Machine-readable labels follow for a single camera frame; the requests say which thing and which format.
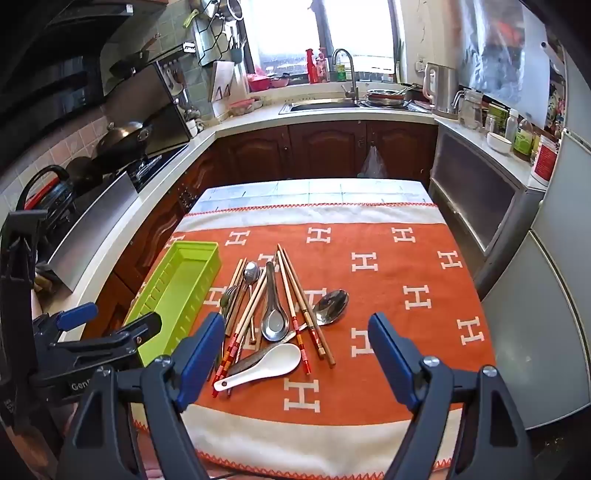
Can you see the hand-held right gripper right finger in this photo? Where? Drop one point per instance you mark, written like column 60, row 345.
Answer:
column 392, row 355

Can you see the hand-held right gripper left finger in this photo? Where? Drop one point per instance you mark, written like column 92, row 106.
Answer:
column 201, row 355

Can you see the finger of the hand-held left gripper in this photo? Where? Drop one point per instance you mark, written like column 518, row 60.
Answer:
column 78, row 316
column 134, row 334

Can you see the cream chopstick red striped end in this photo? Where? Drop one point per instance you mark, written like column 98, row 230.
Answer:
column 250, row 325
column 292, row 304
column 243, row 323
column 241, row 281

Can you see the metal fork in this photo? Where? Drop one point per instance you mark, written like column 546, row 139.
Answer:
column 228, row 300

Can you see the brown wooden chopstick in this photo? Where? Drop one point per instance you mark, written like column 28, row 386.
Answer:
column 330, row 357
column 320, row 349

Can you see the white ceramic spoon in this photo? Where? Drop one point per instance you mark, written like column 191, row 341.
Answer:
column 272, row 362

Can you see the bamboo chopstick patterned end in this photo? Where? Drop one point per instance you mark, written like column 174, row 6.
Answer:
column 234, row 286

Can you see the green plastic utensil tray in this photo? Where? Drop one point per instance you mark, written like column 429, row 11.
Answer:
column 184, row 277

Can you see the large metal spoon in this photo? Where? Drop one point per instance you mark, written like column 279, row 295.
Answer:
column 330, row 307

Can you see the metal soup spoon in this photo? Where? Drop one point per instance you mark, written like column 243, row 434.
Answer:
column 274, row 323

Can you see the orange printed blanket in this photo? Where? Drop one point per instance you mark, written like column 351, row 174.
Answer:
column 392, row 286

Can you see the black electric pressure cooker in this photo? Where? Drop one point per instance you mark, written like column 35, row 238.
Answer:
column 51, row 194

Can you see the stainless steel guard panel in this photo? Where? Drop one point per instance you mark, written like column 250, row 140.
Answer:
column 97, row 226

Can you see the black cooking pot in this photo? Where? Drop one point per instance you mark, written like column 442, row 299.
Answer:
column 85, row 168

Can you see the black gas cooktop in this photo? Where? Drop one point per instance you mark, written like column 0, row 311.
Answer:
column 152, row 168

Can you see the dark steel wok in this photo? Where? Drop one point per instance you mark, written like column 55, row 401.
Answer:
column 117, row 141

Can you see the stainless steel cabinet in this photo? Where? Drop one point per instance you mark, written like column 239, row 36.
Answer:
column 475, row 207

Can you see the grey refrigerator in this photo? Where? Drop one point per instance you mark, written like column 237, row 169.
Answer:
column 554, row 277

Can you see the pale patterned tablecloth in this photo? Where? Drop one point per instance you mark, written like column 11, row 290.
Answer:
column 314, row 189

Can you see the hanging plastic bag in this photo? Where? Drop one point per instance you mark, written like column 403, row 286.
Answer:
column 374, row 165

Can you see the steel stove back panel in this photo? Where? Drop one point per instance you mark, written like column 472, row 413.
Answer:
column 161, row 120

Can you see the black range hood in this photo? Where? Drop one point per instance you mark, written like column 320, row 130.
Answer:
column 69, row 60

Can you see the steel seasoning pots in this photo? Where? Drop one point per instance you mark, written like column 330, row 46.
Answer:
column 191, row 113

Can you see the white kitchen countertop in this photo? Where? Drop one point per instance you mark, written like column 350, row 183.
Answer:
column 240, row 122

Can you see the white bowl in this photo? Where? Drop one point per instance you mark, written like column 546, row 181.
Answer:
column 499, row 143

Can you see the red-label white tub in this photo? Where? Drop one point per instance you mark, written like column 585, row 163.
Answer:
column 545, row 161

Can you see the green-label bottle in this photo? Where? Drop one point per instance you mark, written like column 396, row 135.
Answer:
column 522, row 141

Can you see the pink-lidded food container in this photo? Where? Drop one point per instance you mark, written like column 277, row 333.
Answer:
column 242, row 107

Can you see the condiment jar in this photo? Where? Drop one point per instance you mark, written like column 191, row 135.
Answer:
column 495, row 121

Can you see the glass pitcher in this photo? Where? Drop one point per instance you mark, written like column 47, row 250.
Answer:
column 471, row 110

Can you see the white plastic bottle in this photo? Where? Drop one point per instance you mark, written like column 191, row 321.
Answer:
column 511, row 127

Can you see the stack of dishes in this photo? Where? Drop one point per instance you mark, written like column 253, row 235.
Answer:
column 385, row 98

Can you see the steel kitchen sink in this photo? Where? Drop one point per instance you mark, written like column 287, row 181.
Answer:
column 323, row 106

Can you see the pale cutting board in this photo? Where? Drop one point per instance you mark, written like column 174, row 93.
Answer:
column 221, row 85

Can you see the steel electric kettle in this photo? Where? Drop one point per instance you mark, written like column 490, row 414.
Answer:
column 441, row 92

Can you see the pink plastic basin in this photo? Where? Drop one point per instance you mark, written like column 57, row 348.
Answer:
column 258, row 83

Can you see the steel faucet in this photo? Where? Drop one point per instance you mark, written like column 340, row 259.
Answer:
column 353, row 78

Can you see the small pink bowl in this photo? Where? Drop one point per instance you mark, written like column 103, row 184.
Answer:
column 279, row 83

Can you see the green bottle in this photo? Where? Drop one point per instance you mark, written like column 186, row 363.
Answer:
column 340, row 71

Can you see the red pump bottle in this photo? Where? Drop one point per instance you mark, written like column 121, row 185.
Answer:
column 323, row 69

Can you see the green kitchen tool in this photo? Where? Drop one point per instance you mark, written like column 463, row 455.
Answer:
column 190, row 19

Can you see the kitchen window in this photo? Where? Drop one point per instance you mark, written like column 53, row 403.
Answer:
column 351, row 27

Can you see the hanging steel pot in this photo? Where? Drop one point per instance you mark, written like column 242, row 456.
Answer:
column 234, row 8

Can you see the wall power outlet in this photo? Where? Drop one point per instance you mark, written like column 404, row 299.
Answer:
column 420, row 64

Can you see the silver foil wall sheet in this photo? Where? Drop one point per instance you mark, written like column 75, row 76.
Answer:
column 503, row 60

